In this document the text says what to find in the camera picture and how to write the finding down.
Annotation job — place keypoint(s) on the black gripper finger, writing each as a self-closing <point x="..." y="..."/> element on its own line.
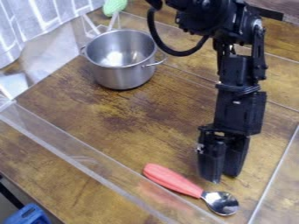
<point x="210" y="154"/>
<point x="235" y="155"/>

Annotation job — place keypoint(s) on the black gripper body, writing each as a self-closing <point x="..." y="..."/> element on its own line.
<point x="239" y="114"/>

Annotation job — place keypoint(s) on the pink handled metal spoon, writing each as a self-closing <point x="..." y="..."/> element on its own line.
<point x="220" y="202"/>

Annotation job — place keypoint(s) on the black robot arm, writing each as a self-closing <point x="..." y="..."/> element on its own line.
<point x="231" y="24"/>

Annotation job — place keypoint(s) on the clear acrylic barrier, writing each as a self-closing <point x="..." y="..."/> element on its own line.
<point x="153" y="199"/>

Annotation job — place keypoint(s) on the black bar on table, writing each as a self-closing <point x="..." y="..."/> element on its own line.
<point x="269" y="13"/>

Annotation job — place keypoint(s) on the stainless steel pot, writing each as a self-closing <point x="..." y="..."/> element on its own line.
<point x="121" y="58"/>

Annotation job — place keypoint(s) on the green textured object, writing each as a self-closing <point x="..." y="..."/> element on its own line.
<point x="113" y="6"/>

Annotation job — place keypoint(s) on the blue plastic crate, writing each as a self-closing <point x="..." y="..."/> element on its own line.
<point x="28" y="215"/>

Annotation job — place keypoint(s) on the white patterned curtain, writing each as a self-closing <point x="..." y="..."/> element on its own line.
<point x="26" y="19"/>

